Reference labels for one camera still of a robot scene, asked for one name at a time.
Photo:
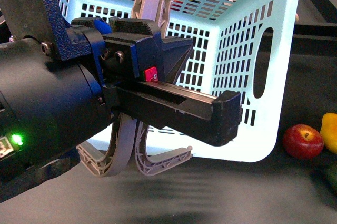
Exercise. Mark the yellow mango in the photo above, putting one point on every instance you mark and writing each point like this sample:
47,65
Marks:
328,131

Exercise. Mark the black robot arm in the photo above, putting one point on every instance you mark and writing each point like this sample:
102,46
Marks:
88,90

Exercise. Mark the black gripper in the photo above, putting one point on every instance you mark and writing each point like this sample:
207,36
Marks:
138,69

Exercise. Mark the red apple on table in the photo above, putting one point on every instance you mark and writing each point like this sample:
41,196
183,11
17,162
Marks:
302,142

